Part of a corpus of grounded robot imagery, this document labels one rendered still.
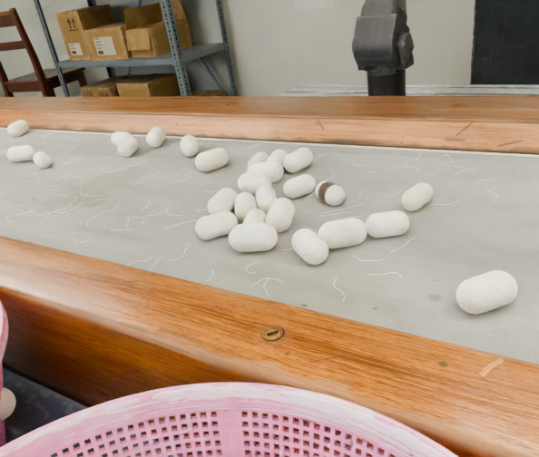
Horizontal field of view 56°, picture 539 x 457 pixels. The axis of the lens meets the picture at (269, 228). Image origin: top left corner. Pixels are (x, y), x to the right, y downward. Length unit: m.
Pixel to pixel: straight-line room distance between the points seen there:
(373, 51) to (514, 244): 0.53
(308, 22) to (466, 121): 2.30
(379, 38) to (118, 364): 0.66
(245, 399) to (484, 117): 0.40
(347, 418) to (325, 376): 0.03
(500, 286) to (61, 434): 0.23
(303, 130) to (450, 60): 1.98
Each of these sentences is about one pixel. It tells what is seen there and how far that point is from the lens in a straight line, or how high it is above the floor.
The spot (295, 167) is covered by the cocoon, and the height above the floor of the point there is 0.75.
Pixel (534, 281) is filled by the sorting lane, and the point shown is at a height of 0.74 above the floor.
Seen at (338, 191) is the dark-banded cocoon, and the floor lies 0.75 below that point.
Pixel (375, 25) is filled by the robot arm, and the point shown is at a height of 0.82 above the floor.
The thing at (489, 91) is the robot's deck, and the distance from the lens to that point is 1.02.
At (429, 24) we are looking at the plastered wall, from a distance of 2.56.
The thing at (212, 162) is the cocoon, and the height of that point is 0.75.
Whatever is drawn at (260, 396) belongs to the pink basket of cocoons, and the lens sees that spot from 0.23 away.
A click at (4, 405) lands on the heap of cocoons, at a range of 0.35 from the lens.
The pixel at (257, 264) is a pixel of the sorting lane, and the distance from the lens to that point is 0.37.
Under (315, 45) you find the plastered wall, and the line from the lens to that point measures 2.82.
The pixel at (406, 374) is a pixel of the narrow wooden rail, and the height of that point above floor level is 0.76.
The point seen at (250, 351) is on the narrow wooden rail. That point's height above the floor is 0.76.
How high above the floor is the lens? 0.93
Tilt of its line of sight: 28 degrees down
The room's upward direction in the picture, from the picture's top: 9 degrees counter-clockwise
